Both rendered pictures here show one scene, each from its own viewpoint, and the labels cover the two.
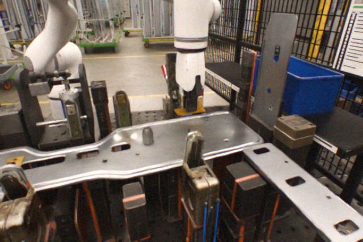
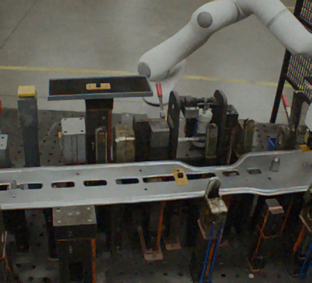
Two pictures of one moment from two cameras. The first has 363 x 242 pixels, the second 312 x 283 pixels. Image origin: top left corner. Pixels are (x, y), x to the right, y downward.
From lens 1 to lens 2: 100 cm
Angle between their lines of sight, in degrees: 9
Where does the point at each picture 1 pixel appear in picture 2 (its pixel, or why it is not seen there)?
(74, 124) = (211, 146)
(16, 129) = (163, 143)
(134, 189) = (273, 202)
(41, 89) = (193, 113)
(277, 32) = not seen: outside the picture
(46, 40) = (172, 52)
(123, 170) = (263, 189)
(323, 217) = not seen: outside the picture
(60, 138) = (191, 154)
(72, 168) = (225, 183)
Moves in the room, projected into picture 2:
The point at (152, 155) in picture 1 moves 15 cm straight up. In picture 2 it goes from (280, 180) to (291, 143)
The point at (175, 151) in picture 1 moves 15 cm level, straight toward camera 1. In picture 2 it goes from (297, 179) to (303, 208)
